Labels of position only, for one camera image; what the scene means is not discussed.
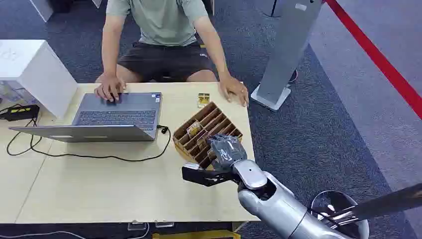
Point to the round chrome base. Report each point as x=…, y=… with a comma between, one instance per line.
x=333, y=201

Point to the card with yellow print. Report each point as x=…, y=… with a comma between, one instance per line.
x=194, y=128
x=203, y=99
x=202, y=141

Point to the black power adapter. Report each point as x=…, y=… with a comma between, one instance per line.
x=19, y=112

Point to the clear table clamp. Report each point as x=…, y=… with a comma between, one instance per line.
x=137, y=226
x=164, y=225

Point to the yellow strip under table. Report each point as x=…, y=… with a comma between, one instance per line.
x=197, y=235

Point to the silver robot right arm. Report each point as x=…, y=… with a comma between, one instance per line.
x=277, y=204

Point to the person's right hand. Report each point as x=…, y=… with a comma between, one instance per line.
x=108, y=87

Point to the wooden card box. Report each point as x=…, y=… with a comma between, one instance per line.
x=211, y=122

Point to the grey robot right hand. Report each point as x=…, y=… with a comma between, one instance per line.
x=227, y=150

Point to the person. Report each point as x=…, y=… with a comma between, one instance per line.
x=165, y=29

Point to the grey pillar stand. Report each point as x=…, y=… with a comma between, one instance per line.
x=290, y=43

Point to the person's left hand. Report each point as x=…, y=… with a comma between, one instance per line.
x=234, y=89

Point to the black pole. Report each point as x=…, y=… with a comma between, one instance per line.
x=382, y=204

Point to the red floor tape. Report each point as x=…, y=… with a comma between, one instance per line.
x=379, y=59

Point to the grey laptop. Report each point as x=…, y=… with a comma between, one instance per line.
x=118, y=115

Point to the white cabinet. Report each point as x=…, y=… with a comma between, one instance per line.
x=33, y=69

